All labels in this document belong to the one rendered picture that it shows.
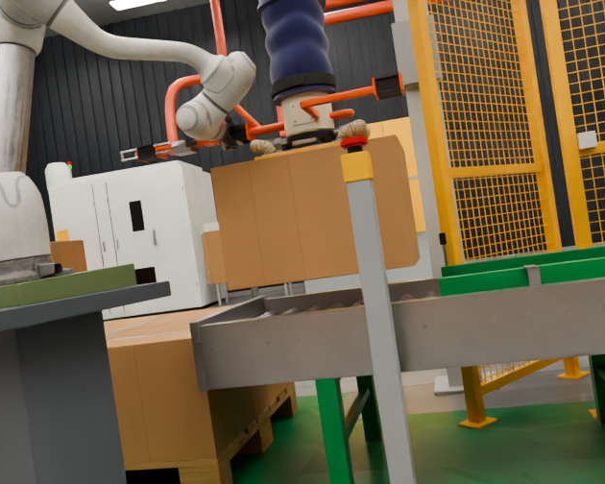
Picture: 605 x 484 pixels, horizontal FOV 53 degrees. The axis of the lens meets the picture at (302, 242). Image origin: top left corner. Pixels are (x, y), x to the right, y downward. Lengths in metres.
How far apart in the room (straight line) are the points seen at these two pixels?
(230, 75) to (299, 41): 0.36
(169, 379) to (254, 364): 0.39
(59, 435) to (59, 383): 0.12
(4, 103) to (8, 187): 0.34
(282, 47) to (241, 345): 0.98
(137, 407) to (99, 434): 0.56
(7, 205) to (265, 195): 0.76
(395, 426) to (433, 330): 0.29
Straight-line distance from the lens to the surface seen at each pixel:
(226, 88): 1.82
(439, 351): 1.71
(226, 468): 2.17
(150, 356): 2.11
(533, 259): 2.26
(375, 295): 1.51
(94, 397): 1.62
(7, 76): 1.89
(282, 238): 1.90
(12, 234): 1.57
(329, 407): 1.78
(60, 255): 2.52
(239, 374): 1.83
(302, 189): 1.89
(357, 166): 1.51
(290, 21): 2.10
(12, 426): 1.55
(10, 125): 1.85
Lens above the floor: 0.79
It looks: level
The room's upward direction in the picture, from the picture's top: 8 degrees counter-clockwise
